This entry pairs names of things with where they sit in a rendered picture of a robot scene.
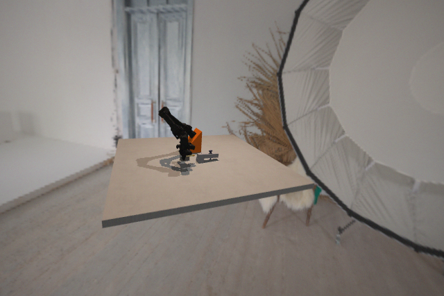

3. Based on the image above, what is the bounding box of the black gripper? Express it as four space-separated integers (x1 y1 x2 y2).
176 142 192 161

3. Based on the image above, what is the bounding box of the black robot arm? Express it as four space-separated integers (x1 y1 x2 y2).
158 107 196 150

